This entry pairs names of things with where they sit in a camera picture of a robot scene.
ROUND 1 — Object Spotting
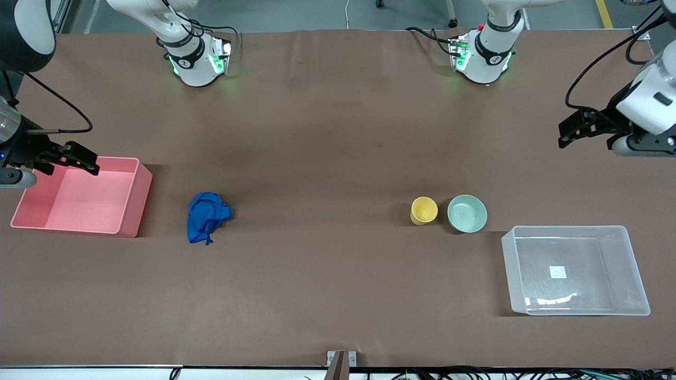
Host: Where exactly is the black left base cable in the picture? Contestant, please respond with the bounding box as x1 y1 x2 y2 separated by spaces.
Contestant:
405 26 461 56

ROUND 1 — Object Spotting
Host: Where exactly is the blue cloth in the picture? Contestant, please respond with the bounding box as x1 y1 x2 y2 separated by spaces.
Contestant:
187 192 233 245

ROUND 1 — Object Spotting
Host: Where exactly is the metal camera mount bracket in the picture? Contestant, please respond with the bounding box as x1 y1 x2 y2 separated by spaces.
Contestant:
326 350 358 380

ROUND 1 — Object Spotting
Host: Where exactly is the pink plastic bin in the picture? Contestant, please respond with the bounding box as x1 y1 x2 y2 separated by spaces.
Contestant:
11 156 154 239

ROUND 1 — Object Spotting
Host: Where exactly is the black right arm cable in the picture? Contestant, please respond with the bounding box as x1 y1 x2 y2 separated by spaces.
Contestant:
3 69 94 134

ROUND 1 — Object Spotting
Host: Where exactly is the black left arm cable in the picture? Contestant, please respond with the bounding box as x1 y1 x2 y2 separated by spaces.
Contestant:
565 5 676 114

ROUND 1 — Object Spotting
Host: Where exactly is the clear plastic box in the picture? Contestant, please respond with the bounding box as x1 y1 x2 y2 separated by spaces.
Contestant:
501 225 651 316

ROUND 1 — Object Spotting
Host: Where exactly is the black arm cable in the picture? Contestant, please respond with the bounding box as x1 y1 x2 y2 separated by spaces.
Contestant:
565 5 676 114
3 69 94 134

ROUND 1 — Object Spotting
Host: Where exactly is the yellow cup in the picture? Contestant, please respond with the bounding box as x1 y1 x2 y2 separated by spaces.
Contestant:
410 196 438 226

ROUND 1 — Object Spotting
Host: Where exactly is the black right base cable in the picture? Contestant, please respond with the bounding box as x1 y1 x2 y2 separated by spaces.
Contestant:
187 20 242 45

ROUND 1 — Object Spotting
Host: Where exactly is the brown table cover sheet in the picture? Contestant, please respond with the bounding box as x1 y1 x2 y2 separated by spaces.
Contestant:
0 29 676 368

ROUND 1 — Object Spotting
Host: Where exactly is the aluminium frame post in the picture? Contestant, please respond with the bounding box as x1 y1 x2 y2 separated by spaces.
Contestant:
52 0 81 34

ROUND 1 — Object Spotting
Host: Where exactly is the mint green bowl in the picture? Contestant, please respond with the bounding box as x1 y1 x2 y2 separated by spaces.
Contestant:
447 195 488 233

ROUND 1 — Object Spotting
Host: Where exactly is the black base cable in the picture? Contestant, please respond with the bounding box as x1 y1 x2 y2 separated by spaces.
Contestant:
405 26 461 56
187 20 242 45

